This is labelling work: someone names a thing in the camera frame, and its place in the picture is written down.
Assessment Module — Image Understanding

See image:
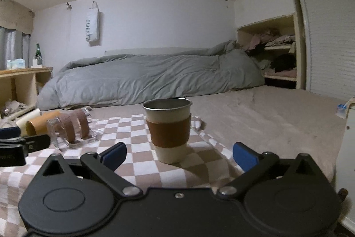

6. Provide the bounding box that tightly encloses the cream cup with brown sleeve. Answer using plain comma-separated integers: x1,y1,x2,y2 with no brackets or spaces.
143,98,192,164

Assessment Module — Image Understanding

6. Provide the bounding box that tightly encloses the cream white cup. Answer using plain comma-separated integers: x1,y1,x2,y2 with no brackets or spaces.
15,108,41,137

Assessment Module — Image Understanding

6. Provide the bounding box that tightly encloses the bamboo wooden cup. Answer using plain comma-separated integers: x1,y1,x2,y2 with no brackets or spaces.
26,110,61,136

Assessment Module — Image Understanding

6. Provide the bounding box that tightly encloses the crumpled cloth in shelf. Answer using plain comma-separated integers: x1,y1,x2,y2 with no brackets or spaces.
1,100,28,118

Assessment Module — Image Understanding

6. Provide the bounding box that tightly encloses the clear mug with woven bands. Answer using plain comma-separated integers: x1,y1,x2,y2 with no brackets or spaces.
46,106,97,150

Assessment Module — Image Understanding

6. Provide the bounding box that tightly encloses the checkered brown white cloth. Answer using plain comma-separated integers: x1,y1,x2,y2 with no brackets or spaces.
1,114,241,236

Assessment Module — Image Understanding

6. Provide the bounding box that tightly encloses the wooden low shelf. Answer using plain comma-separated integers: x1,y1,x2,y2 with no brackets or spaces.
1,67,52,120

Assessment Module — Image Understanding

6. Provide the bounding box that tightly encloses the tissue pack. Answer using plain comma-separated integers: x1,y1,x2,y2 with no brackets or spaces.
6,58,26,70

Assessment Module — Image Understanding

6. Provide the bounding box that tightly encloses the white box on shelf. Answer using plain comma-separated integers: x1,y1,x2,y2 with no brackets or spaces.
31,59,43,69

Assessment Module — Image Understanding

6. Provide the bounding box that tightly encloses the green glass bottle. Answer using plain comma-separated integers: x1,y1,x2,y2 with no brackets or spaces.
35,43,43,66

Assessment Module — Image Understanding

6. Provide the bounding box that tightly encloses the grey duvet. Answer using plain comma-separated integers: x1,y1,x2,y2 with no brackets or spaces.
37,40,265,111

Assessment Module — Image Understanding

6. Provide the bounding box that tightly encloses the pile of folded clothes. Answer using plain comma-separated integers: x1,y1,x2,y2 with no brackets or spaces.
243,28,297,80

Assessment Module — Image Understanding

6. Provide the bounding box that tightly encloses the grey curtain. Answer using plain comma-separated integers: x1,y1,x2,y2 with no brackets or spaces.
0,27,30,70

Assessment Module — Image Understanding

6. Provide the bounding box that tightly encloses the wooden clothes shelf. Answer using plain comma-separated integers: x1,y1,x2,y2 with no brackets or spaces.
237,14,306,89

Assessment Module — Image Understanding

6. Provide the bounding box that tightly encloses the beige patterned valance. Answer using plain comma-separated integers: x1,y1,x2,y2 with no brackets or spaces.
0,0,35,34

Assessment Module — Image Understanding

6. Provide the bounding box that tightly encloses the white hanging bag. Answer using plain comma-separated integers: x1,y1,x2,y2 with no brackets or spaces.
85,1,100,43

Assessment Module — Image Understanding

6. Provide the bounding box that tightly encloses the white sliding door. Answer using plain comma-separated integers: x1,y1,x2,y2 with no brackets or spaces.
300,0,354,100

